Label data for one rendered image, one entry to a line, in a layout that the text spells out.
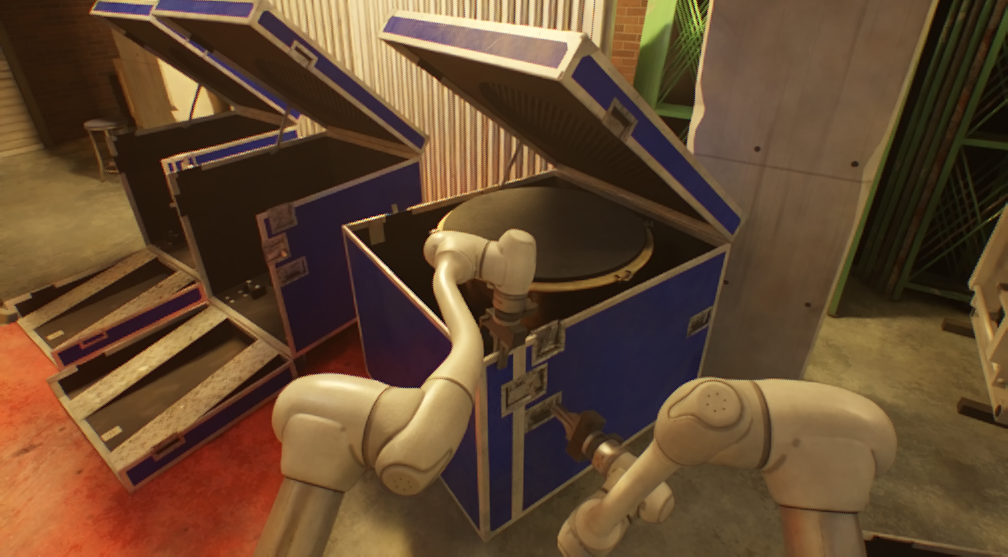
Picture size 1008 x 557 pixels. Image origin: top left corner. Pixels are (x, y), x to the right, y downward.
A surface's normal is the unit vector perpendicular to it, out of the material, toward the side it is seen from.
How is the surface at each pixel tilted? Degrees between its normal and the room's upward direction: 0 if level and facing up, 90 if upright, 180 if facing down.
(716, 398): 29
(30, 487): 0
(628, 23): 90
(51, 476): 0
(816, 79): 90
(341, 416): 40
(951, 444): 0
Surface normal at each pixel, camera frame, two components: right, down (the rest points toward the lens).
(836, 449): -0.04, -0.29
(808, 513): -0.68, -0.32
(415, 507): 0.00, -0.88
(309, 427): -0.22, -0.42
